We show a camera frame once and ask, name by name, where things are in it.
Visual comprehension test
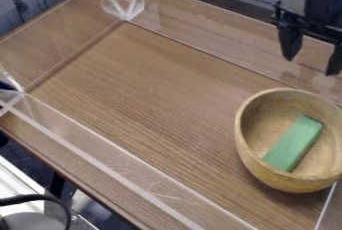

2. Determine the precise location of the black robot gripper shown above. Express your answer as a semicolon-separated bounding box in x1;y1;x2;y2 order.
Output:
273;0;342;76

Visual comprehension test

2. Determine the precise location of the green rectangular block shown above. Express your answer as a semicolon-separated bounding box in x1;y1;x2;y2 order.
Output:
263;116;325;172

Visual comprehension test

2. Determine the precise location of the brown wooden bowl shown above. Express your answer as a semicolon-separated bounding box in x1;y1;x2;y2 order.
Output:
235;88;342;193

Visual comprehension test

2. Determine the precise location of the clear acrylic front barrier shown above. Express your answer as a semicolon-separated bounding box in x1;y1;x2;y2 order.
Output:
0;71;258;230

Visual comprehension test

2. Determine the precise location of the clear acrylic corner bracket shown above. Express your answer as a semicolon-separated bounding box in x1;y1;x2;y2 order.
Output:
100;0;144;21

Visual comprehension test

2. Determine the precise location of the grey metal bracket with screw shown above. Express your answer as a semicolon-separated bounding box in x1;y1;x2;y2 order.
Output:
44;198;100;230

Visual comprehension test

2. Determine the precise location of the black cable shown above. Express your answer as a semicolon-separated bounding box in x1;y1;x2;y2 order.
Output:
0;193;73;230

